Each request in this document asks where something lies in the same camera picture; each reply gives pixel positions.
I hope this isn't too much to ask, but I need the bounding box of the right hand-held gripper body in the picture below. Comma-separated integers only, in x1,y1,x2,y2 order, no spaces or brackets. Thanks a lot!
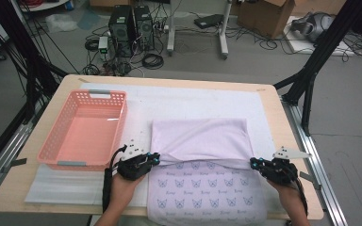
258,146,312,186

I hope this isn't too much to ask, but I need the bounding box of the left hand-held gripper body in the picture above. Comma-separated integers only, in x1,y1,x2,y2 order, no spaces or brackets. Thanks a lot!
116,139,154,182

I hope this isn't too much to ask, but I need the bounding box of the lilac printed cloth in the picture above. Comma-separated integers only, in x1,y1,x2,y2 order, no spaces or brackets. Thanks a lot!
146,117,269,226

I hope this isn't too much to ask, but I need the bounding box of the pink plastic basket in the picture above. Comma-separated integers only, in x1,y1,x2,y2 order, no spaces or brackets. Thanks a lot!
37,89,128,172

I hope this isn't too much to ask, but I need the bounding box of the person's right hand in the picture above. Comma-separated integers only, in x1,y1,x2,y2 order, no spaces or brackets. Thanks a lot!
267,178,304,210

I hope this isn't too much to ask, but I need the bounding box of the person's left hand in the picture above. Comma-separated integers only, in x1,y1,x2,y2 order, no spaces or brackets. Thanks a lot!
108,172,146,215

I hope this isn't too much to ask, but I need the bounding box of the white grid mat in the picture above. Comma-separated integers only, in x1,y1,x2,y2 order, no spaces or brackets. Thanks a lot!
24,82,281,212

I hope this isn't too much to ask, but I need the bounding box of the white board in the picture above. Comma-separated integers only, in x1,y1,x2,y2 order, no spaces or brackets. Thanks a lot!
284,15,356,57

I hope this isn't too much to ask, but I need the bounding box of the small white device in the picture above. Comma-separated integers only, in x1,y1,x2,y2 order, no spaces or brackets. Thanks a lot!
97,36,109,55

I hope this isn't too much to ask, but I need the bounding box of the black computer tower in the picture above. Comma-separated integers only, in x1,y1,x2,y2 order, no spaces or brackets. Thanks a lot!
133,5,156,52
107,4,136,59

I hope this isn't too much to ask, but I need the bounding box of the brown cardboard box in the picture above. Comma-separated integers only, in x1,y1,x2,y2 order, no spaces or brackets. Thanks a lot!
237,0,296,40

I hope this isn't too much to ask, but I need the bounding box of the grey headset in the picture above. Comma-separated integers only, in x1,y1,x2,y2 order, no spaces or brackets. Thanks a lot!
290,11,336,43

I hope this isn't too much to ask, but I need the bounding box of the black flat device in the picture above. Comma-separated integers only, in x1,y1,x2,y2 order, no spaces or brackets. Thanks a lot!
193,13,224,30

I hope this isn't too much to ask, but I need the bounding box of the clear plastic bag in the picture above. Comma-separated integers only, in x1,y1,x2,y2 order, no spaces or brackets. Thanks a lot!
45,12,79,34

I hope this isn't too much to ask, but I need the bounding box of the white round table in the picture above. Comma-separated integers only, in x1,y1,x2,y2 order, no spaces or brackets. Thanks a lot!
18,0,70,13

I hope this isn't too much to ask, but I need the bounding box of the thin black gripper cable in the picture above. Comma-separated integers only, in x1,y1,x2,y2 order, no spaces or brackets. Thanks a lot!
290,173,309,218

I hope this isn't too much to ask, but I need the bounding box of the grey metal bracket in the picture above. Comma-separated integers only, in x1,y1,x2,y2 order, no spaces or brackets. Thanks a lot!
300,170,322,191
1,157,28,173

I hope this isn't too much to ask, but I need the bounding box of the black sleeved gripper cable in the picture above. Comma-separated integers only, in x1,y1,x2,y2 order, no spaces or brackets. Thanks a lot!
102,144,128,215

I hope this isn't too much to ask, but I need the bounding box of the aluminium rail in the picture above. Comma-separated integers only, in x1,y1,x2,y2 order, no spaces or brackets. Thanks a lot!
282,100,349,226
0,121,34,205

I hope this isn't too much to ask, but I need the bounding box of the coiled black cable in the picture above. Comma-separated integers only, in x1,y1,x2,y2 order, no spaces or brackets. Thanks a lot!
141,53,165,71

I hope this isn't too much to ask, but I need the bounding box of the white stand frame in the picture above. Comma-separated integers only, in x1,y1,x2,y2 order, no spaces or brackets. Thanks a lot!
166,0,234,60

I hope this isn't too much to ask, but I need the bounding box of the black frame post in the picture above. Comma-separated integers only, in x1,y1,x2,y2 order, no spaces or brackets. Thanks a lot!
0,0,69,124
272,0,362,137

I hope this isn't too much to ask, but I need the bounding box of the tangle of black floor cables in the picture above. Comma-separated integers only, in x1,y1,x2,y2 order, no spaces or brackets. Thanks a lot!
225,26,362,63

